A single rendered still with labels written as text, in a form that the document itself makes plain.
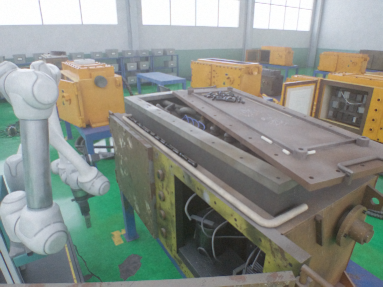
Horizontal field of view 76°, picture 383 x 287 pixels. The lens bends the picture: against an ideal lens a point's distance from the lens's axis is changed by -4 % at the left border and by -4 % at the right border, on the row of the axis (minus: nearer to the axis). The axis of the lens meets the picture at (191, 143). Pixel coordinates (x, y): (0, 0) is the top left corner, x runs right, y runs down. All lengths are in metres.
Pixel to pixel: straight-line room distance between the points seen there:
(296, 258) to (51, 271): 1.64
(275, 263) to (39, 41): 9.71
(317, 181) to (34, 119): 0.96
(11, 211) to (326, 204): 1.26
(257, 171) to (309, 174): 0.14
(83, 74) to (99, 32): 6.87
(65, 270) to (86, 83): 2.25
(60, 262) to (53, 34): 8.69
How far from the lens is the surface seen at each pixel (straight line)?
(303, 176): 0.75
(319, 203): 0.90
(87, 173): 1.32
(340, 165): 0.82
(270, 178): 0.75
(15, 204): 1.37
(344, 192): 1.00
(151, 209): 1.41
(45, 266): 2.06
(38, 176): 1.15
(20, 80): 1.06
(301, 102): 3.48
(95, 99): 3.53
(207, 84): 5.25
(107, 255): 2.45
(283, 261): 0.72
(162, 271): 2.25
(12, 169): 1.81
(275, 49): 11.88
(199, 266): 1.26
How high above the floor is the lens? 1.71
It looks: 23 degrees down
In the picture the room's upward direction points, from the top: straight up
